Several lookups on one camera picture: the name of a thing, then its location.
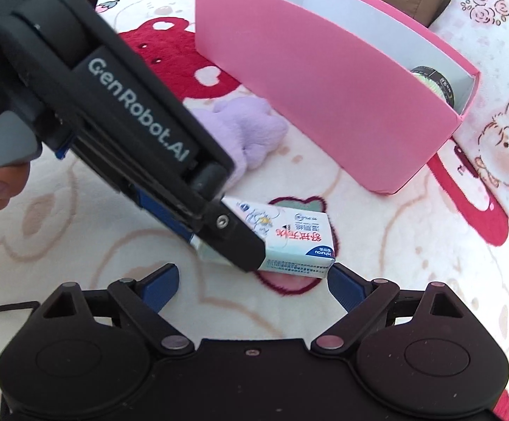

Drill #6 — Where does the white tissue box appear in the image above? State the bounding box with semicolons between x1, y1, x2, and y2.
190;196;336;279

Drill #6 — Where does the purple plush toy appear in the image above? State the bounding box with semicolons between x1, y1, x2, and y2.
192;96;288;190

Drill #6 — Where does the red bear plush blanket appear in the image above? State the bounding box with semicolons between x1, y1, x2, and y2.
0;0;509;421

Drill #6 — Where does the pink storage box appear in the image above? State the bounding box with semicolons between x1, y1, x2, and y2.
196;0;480;195

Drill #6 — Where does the green yarn ball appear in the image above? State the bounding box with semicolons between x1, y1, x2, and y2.
411;66;455;107

